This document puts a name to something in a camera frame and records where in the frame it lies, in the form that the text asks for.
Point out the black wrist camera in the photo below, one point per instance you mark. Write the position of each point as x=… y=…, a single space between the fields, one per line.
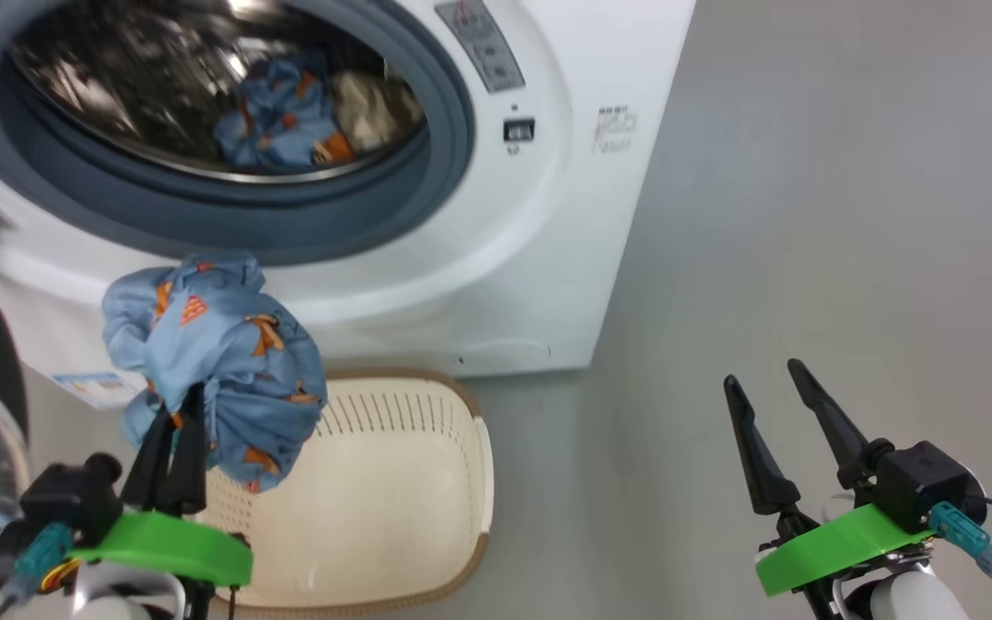
x=926 y=486
x=74 y=499

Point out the cream perforated laundry basket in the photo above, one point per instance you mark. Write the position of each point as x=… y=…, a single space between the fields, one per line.
x=393 y=499

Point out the blue garment with cream lining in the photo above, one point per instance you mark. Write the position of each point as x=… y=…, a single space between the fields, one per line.
x=276 y=120

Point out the blue patterned garment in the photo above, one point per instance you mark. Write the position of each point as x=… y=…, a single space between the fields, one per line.
x=229 y=344

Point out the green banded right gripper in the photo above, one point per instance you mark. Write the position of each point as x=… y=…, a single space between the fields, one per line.
x=840 y=542

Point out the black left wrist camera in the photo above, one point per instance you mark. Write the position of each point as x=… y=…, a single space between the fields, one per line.
x=74 y=499

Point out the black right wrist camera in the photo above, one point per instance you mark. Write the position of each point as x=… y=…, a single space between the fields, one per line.
x=926 y=486

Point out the blue energy label sticker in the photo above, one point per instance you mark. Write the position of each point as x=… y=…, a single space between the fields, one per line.
x=100 y=387

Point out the white washing machine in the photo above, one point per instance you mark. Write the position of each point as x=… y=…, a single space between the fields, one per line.
x=530 y=215

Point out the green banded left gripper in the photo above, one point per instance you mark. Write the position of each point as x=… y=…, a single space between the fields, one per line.
x=169 y=547

